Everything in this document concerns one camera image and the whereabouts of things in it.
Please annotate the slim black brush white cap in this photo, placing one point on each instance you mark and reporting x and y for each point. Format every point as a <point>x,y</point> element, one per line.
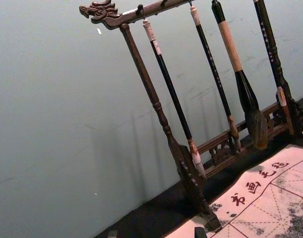
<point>171,88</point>

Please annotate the black brush white lettering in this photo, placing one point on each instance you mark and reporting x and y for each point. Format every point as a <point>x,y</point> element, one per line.
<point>264,37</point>

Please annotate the dark wooden dragon brush rack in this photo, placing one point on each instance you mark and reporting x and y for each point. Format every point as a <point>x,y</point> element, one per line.
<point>144,74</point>

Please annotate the plain pale wall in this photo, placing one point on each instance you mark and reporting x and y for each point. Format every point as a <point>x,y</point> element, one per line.
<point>54,99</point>

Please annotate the slim black brush brown tip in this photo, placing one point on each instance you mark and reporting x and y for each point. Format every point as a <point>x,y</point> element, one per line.
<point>211,62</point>

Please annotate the white calligraphy mat red grid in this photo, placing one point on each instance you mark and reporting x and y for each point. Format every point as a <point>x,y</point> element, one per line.
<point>265,210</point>

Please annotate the black table cloth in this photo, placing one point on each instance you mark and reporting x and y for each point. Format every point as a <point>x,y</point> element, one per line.
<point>166,205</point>

